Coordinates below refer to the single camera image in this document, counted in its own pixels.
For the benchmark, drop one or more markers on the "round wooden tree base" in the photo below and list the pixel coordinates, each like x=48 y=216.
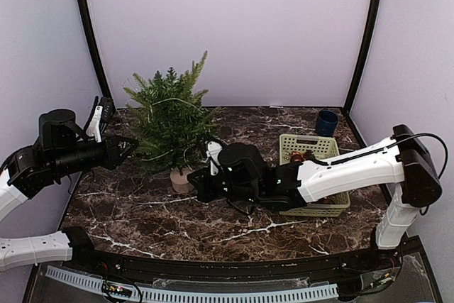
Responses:
x=180 y=182

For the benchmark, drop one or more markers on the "dark blue mug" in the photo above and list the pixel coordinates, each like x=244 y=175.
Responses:
x=326 y=123

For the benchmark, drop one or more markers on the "brown bauble back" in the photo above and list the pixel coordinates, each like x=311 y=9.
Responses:
x=297 y=157

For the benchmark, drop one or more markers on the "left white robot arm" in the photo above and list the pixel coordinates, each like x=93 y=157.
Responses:
x=61 y=150

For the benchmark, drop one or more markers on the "small green christmas tree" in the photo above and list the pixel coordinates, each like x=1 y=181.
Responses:
x=170 y=120

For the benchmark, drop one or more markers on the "white cable duct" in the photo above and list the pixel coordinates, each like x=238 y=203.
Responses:
x=185 y=291

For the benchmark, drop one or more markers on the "brown bauble front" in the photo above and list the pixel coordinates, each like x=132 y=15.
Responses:
x=327 y=201

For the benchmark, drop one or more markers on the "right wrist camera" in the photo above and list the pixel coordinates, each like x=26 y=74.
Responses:
x=212 y=148

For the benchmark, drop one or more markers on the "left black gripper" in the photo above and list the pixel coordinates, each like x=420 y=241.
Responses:
x=113 y=157

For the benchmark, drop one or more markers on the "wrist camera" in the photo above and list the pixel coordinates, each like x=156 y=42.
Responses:
x=101 y=114
x=212 y=148

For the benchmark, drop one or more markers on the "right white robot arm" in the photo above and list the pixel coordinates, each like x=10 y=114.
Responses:
x=239 y=173

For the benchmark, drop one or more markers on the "brown bauble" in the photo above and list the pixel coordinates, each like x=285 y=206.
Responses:
x=327 y=201
x=297 y=157

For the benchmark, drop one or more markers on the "pale green plastic basket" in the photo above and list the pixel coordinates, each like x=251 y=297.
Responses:
x=321 y=148

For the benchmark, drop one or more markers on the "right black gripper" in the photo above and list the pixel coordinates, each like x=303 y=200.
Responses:
x=205 y=193

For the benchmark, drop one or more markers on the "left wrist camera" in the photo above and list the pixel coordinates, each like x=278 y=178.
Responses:
x=101 y=114

